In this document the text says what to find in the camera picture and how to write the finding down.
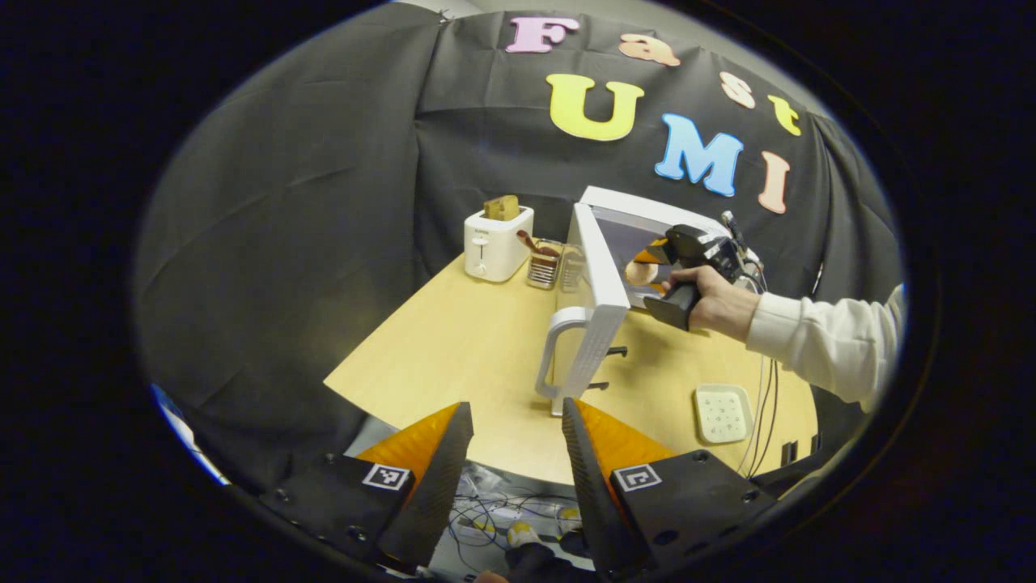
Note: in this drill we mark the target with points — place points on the white power strip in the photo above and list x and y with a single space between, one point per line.
502 514

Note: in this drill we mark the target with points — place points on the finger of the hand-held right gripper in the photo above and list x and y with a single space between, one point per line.
659 287
650 255

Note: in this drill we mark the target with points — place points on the white toaster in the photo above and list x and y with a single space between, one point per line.
494 247

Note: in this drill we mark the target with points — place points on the pink sprinkled donut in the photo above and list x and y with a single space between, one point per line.
639 274

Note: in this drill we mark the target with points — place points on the white microwave oven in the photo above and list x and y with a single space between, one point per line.
603 283

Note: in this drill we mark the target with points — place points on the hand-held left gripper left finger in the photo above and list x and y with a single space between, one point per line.
437 486

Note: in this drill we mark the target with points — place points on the toast slice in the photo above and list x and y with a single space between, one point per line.
502 208

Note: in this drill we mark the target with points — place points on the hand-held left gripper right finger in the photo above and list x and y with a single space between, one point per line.
587 486

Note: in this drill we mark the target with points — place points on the pale green square plate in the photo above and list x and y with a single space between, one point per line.
723 414

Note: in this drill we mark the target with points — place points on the black backdrop cloth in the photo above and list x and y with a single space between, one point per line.
307 202

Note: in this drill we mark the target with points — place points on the glass utensil holder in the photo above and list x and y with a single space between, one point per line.
544 271

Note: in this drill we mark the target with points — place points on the black table clamp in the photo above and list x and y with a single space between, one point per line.
797 452

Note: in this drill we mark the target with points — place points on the brown wooden utensil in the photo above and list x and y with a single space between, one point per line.
536 243

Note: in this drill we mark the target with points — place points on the clear glass cup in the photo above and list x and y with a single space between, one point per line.
571 271

